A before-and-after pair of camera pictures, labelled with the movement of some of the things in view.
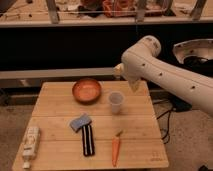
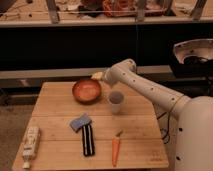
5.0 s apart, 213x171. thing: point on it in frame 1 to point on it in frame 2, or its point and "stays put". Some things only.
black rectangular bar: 88,140 stays put
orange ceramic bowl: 86,91 stays put
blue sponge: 80,122 stays put
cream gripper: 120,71 to 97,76
